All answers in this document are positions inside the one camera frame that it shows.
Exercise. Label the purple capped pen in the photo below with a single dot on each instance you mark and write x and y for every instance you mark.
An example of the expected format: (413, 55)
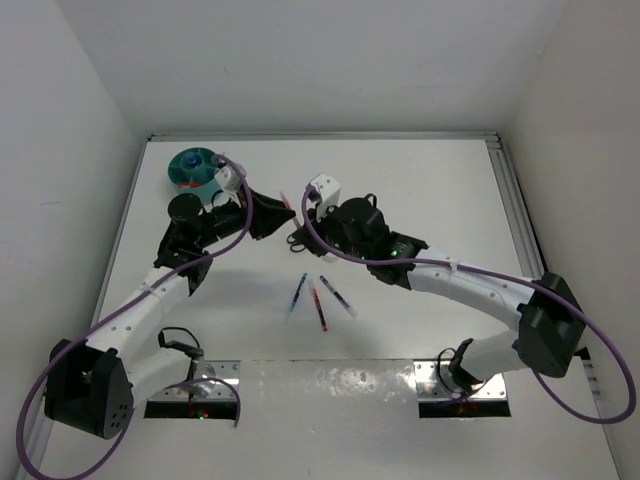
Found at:
(338, 296)

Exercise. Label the teal divided pen holder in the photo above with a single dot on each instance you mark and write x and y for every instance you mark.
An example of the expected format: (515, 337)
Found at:
(195, 164)

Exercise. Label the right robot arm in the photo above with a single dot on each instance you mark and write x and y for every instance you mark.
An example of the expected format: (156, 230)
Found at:
(542, 331)

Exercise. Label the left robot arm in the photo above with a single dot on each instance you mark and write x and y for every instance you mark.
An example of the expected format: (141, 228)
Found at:
(96, 383)

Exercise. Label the teal capped pen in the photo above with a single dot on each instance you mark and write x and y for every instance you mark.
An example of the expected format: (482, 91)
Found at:
(295, 297)

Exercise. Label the pink highlighter pen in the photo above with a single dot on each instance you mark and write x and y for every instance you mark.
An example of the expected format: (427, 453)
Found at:
(290, 207)

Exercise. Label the small black scissors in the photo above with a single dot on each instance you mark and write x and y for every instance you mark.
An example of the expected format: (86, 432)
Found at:
(295, 246)

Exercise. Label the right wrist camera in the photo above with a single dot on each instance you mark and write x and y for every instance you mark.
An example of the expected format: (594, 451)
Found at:
(325, 193)

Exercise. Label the red clear pen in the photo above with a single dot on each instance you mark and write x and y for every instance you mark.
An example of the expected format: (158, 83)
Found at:
(317, 303)

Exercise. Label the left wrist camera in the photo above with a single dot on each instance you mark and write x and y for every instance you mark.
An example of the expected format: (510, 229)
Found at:
(230, 183)

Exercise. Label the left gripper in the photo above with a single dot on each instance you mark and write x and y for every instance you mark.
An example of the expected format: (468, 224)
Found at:
(267, 214)

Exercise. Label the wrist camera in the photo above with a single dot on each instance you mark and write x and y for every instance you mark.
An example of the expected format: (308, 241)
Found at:
(325, 193)
(230, 183)

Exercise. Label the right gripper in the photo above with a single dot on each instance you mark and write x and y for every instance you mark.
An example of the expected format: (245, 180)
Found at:
(331, 212)

